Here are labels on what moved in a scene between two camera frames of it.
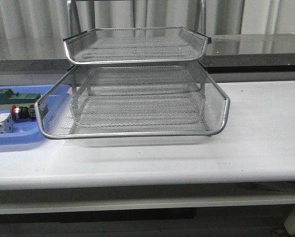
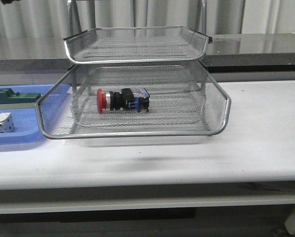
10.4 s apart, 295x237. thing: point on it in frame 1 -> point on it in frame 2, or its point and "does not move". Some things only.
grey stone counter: (269, 57) does not move
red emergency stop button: (17, 112) -> (137, 99)
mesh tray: (132, 100) does not move
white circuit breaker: (1, 123) does not move
